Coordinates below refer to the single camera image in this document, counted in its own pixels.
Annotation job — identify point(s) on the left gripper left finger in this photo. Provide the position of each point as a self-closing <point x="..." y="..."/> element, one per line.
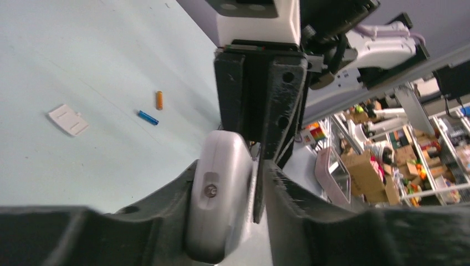
<point x="147" y="232"/>

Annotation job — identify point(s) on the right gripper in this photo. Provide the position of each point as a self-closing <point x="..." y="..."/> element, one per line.
<point x="259" y="87"/>

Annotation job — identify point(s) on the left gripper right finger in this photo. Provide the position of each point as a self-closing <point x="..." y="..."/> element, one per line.
<point x="306" y="230"/>

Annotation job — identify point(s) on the white remote control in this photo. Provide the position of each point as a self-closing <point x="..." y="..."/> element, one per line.
<point x="219" y="196"/>

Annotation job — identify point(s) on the orange battery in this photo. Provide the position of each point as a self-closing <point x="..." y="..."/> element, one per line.
<point x="159" y="100"/>

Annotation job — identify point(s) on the blue battery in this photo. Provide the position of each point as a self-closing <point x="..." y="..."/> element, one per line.
<point x="147" y="118"/>

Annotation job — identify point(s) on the white battery cover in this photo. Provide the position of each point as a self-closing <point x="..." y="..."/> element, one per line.
<point x="68" y="120"/>

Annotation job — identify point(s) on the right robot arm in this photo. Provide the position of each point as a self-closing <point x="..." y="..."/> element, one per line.
<point x="334" y="39"/>

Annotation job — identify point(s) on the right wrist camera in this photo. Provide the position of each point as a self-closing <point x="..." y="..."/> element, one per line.
<point x="261" y="21"/>

